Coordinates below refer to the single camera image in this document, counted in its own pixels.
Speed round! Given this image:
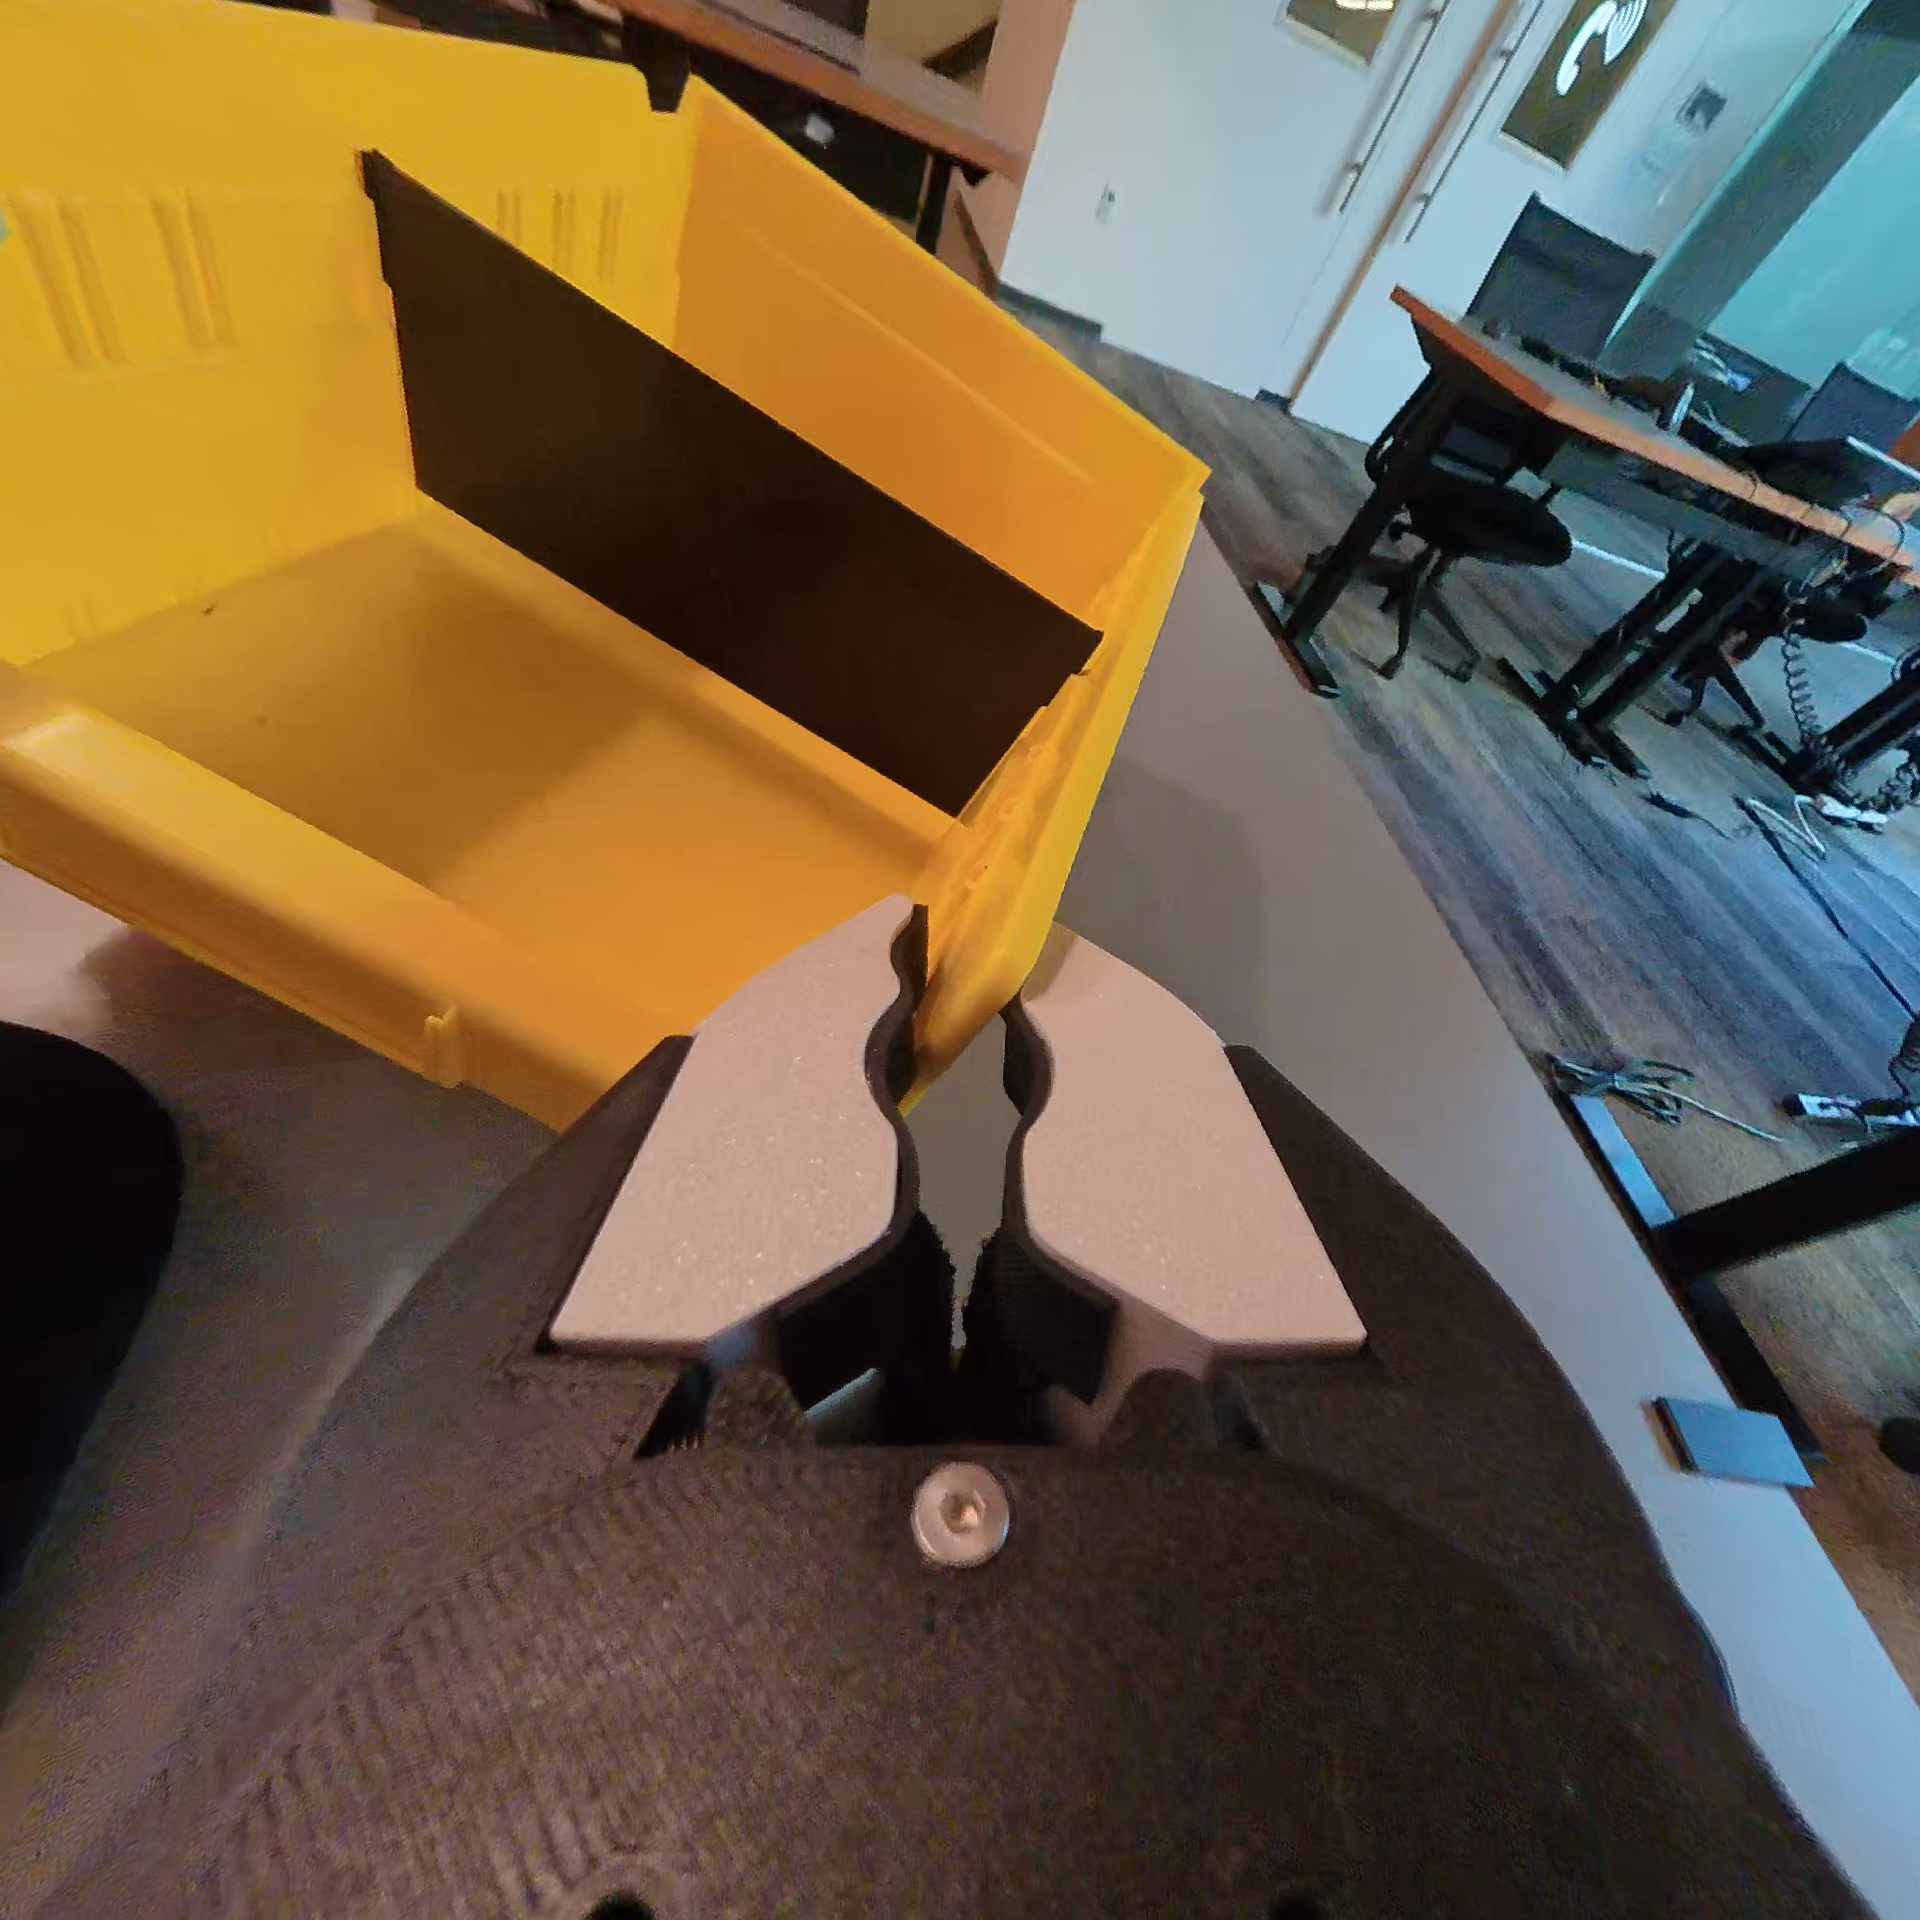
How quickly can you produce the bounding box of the yellow plastic bin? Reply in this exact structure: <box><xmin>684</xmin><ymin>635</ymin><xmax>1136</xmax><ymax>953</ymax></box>
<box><xmin>0</xmin><ymin>0</ymin><xmax>1212</xmax><ymax>1137</ymax></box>

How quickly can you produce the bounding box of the black office chair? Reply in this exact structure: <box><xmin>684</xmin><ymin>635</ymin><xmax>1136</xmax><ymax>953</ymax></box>
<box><xmin>1370</xmin><ymin>195</ymin><xmax>1662</xmax><ymax>681</ymax></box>

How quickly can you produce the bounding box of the grey desk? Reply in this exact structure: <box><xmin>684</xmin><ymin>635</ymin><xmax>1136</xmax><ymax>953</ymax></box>
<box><xmin>0</xmin><ymin>511</ymin><xmax>1920</xmax><ymax>1920</ymax></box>

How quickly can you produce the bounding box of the grey floor cable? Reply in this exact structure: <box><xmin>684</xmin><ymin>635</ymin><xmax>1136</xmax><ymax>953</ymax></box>
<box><xmin>1549</xmin><ymin>1054</ymin><xmax>1789</xmax><ymax>1146</ymax></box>

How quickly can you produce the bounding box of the wooden table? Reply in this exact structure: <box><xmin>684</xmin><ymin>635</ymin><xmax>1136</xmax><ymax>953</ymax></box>
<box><xmin>612</xmin><ymin>0</ymin><xmax>1027</xmax><ymax>293</ymax></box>

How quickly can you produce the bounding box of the black padded wrist rest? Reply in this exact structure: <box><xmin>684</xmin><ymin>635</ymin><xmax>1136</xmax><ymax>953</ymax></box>
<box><xmin>0</xmin><ymin>1027</ymin><xmax>188</xmax><ymax>1596</ymax></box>

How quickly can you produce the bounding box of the black bin divider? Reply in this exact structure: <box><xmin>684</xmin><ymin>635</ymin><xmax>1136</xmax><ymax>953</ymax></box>
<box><xmin>362</xmin><ymin>148</ymin><xmax>1107</xmax><ymax>818</ymax></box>

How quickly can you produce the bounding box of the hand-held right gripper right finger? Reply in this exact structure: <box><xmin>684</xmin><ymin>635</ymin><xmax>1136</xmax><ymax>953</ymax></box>
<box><xmin>1003</xmin><ymin>929</ymin><xmax>1370</xmax><ymax>1364</ymax></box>

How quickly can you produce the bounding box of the long office table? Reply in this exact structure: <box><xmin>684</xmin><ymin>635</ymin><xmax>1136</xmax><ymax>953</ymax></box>
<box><xmin>1389</xmin><ymin>287</ymin><xmax>1920</xmax><ymax>784</ymax></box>

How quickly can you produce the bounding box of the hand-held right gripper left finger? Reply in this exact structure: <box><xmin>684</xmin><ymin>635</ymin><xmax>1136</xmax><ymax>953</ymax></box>
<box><xmin>548</xmin><ymin>897</ymin><xmax>933</xmax><ymax>1361</ymax></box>

